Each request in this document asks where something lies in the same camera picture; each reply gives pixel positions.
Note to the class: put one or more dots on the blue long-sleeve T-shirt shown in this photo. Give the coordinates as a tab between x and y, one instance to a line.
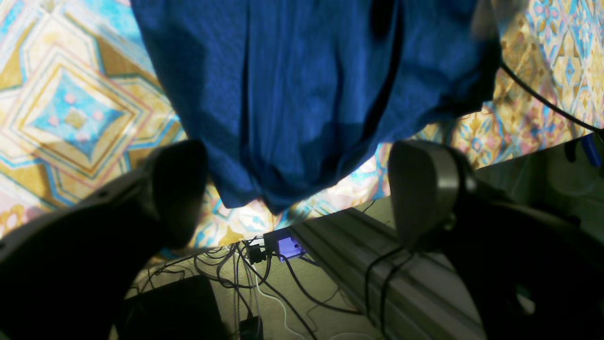
291	96

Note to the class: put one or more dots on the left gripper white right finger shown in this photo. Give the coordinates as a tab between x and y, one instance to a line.
531	274

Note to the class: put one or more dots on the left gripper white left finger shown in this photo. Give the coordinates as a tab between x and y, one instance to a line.
66	273

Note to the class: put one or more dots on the small white adapter box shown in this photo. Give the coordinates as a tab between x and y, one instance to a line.
283	242

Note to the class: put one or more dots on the aluminium frame profile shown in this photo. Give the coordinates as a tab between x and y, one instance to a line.
406	296

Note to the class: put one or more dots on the patterned tablecloth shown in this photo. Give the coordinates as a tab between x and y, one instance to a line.
80	105

